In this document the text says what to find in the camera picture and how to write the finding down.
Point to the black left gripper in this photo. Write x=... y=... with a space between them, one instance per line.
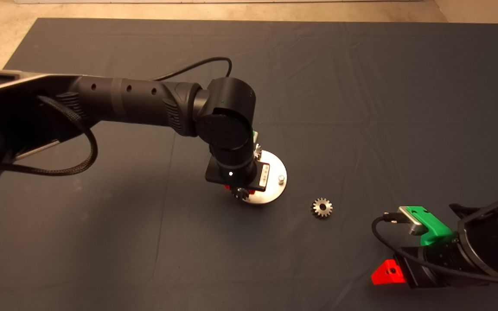
x=264 y=177

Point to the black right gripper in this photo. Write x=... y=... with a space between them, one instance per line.
x=415 y=270

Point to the small steel planetary gear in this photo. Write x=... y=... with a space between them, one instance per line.
x=327 y=211
x=258 y=152
x=241 y=195

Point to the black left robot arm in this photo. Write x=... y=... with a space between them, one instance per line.
x=123 y=99

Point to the round metal carrier plate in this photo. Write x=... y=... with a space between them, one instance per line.
x=275 y=190

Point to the dark grey table cloth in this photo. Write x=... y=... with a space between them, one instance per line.
x=361 y=86

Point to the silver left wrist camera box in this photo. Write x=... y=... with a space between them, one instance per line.
x=256 y=139

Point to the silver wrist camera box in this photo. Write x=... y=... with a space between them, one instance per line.
x=256 y=139
x=413 y=221

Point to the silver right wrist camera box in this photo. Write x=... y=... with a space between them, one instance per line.
x=413 y=221

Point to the green right camera mount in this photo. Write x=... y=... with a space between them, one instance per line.
x=435 y=231

